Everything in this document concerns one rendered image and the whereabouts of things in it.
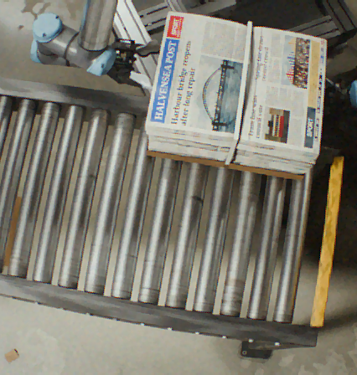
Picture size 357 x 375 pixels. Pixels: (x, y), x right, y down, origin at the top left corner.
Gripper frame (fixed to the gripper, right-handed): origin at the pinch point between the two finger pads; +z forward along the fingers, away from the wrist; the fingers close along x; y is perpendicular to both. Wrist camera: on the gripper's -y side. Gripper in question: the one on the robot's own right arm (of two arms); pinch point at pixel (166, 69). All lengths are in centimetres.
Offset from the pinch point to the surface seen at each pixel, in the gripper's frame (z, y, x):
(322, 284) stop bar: 46, 2, -48
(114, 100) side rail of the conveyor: -11.1, 0.4, -10.8
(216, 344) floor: 30, -80, -63
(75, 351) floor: -19, -80, -75
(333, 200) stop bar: 46, 2, -27
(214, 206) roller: 17.2, 0.1, -33.0
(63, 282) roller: -15, 0, -57
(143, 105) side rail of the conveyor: -3.7, 0.4, -11.0
